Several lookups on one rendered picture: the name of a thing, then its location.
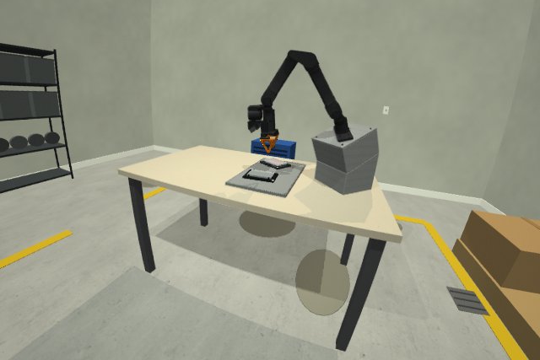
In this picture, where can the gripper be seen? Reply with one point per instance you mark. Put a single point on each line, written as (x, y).
(265, 136)

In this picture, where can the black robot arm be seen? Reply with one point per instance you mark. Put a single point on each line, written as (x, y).
(309, 61)

